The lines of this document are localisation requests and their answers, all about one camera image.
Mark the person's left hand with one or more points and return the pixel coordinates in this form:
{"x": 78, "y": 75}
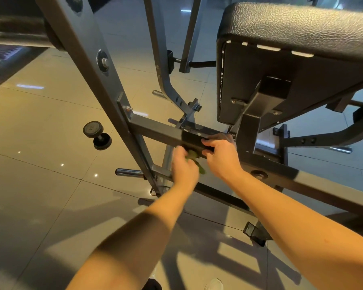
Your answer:
{"x": 184, "y": 172}

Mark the person's right hand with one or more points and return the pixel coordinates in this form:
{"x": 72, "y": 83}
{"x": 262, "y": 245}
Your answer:
{"x": 222, "y": 160}

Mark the green cleaning cloth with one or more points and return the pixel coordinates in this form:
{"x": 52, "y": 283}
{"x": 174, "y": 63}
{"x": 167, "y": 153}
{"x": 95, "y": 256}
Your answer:
{"x": 195, "y": 160}

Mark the grey steel gym machine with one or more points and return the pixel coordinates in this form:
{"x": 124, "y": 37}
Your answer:
{"x": 97, "y": 63}

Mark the person's right forearm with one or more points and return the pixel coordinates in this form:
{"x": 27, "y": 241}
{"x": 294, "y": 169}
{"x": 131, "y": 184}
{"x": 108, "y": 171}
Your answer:
{"x": 302, "y": 226}

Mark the person's left forearm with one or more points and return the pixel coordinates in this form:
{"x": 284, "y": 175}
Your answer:
{"x": 127, "y": 244}

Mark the person's white right shoe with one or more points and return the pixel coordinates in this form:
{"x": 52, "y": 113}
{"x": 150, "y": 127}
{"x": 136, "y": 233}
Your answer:
{"x": 213, "y": 284}

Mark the chrome weight storage peg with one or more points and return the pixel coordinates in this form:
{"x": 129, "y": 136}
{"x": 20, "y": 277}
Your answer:
{"x": 130, "y": 173}
{"x": 160, "y": 93}
{"x": 339, "y": 149}

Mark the black dumbbell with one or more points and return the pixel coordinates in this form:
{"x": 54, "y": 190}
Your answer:
{"x": 97, "y": 134}

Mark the black padded bench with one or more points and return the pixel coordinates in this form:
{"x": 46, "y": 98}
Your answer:
{"x": 296, "y": 57}

